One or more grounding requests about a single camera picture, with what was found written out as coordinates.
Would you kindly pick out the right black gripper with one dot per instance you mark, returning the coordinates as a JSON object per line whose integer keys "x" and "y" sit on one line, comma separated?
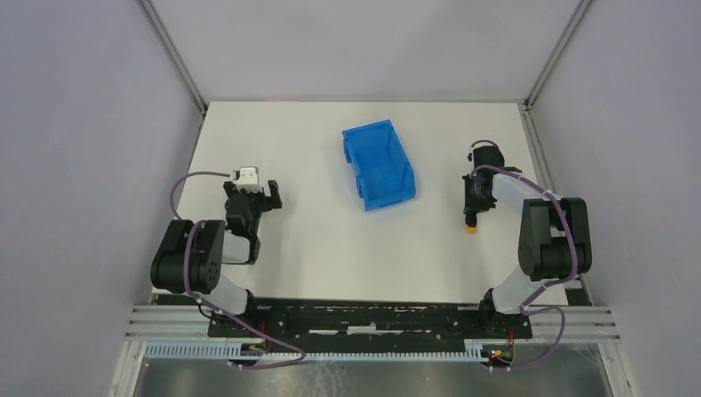
{"x": 474, "y": 203}

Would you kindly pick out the aluminium front rail profiles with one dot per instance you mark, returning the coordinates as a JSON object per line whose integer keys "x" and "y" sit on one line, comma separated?
{"x": 185, "y": 323}

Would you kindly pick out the aluminium frame rail left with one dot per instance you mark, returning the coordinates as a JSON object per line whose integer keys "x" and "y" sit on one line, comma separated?
{"x": 157, "y": 24}

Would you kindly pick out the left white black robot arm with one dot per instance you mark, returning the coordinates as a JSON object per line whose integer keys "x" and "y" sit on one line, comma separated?
{"x": 189, "y": 259}

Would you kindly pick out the blue plastic storage bin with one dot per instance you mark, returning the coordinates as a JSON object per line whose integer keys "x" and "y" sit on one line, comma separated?
{"x": 383, "y": 173}

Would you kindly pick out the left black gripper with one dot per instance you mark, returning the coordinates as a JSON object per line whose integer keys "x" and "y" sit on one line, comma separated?
{"x": 255, "y": 199}

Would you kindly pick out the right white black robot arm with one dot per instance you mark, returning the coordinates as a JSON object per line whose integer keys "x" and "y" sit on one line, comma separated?
{"x": 554, "y": 239}

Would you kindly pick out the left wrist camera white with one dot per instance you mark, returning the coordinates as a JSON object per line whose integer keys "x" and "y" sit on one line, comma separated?
{"x": 247, "y": 179}

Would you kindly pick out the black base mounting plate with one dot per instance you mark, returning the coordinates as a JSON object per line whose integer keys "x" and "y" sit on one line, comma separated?
{"x": 336, "y": 326}

